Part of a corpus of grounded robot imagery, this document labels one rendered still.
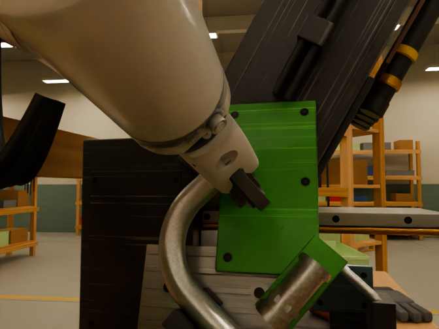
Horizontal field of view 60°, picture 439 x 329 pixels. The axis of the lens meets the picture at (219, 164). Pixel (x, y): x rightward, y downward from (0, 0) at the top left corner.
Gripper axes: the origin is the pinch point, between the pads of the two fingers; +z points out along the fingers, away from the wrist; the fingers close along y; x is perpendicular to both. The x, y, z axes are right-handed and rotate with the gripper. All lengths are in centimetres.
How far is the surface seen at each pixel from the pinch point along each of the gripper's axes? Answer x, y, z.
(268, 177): -3.4, -3.9, 2.8
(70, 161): 18.9, 31.4, 22.1
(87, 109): 96, 680, 765
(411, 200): -309, -28, 861
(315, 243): -1.7, -13.0, 2.5
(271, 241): 1.5, -9.5, 2.8
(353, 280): -3.5, -19.0, 18.4
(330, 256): -1.9, -14.9, 2.5
